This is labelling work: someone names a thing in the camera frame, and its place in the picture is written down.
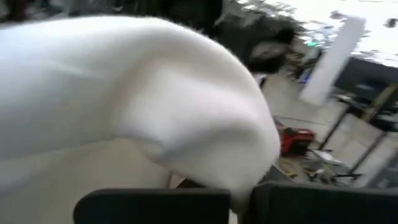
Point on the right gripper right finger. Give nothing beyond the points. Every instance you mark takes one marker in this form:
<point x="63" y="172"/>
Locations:
<point x="326" y="205"/>

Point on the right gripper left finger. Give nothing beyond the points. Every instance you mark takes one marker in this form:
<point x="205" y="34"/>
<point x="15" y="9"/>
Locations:
<point x="155" y="208"/>

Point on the white garment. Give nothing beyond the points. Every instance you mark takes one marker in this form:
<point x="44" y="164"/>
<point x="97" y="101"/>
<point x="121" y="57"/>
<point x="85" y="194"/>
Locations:
<point x="124" y="87"/>

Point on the red device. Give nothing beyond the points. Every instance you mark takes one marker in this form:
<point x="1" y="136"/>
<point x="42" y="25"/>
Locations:
<point x="295" y="140"/>

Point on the black table with legs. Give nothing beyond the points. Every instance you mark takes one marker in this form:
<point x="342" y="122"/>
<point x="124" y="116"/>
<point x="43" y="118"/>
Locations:
<point x="367" y="74"/>

